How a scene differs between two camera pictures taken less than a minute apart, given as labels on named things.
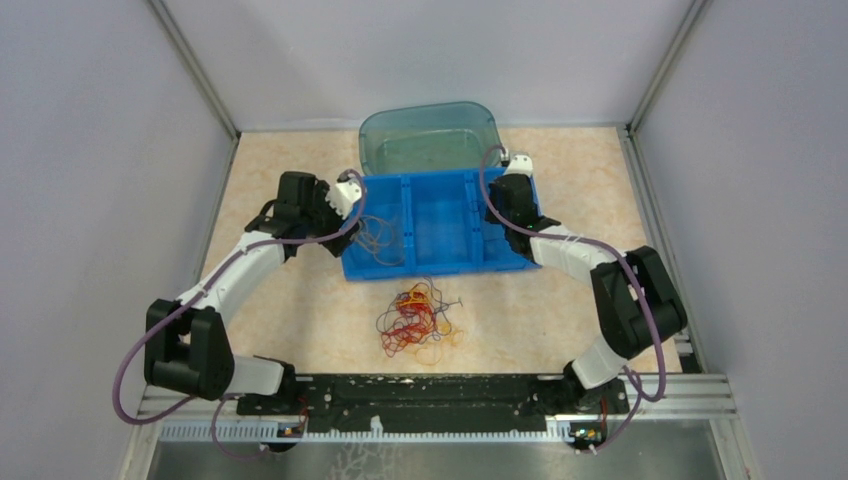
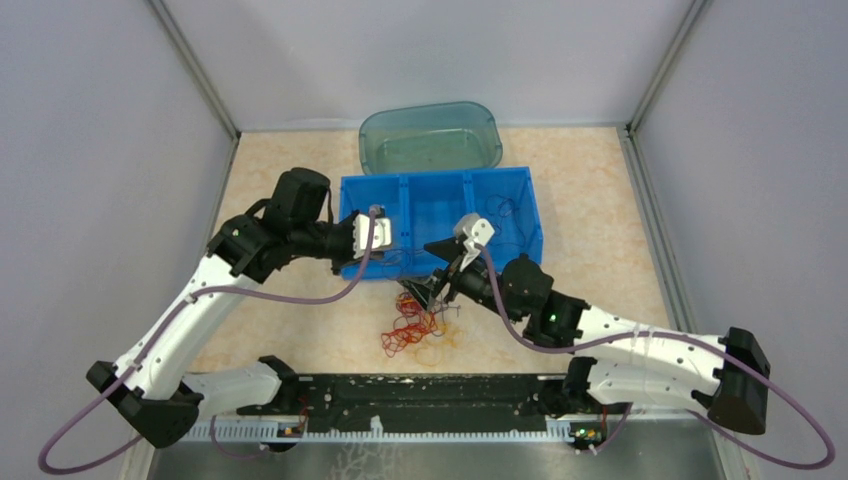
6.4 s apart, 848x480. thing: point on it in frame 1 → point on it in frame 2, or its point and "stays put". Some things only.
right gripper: x=493 y=187 → x=427 y=289
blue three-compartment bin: x=427 y=224 stays put
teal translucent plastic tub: x=427 y=137 stays put
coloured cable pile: x=418 y=319 stays put
